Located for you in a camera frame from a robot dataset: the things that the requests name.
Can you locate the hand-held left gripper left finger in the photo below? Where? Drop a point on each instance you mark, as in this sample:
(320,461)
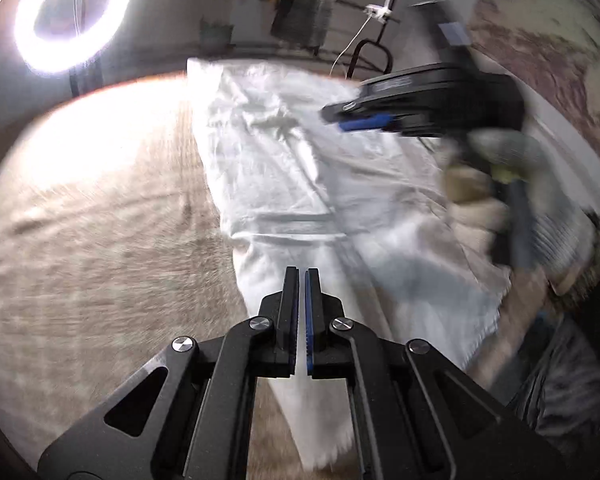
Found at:
(291,310)

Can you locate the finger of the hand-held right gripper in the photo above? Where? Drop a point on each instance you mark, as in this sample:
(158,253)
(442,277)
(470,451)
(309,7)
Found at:
(347,108)
(365,123)

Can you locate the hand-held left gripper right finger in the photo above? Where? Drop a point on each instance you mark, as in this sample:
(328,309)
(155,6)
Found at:
(310,310)

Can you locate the white shirt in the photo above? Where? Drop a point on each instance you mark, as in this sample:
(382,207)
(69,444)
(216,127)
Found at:
(300,185)

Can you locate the person's right forearm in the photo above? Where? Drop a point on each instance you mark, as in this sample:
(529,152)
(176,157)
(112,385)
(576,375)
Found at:
(597,255)

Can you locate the person's right hand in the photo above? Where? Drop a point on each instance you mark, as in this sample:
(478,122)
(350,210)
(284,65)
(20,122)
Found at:
(530,152)

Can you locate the dark mesh panel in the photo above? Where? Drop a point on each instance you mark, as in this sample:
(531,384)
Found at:
(305,5)

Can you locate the brown mottled cloth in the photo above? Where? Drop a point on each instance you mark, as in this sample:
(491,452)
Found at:
(540,25)

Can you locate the beige woven blanket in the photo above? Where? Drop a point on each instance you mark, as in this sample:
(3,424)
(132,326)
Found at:
(105,260)

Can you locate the person's grey trousers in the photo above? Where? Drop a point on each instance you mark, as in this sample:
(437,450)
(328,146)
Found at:
(560,390)

